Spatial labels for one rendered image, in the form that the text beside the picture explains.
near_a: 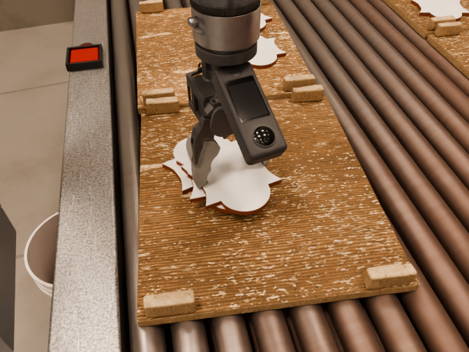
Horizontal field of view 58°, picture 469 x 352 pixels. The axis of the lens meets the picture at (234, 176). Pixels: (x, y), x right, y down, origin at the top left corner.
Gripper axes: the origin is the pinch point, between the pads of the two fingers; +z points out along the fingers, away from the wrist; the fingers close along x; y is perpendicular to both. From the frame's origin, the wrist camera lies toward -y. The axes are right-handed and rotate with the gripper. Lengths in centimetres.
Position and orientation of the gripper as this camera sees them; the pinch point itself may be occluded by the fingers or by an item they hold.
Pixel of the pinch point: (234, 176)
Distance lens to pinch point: 60.8
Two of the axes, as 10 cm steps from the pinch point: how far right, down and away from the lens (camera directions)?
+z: 0.0, 7.0, 7.1
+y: -4.3, -6.4, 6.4
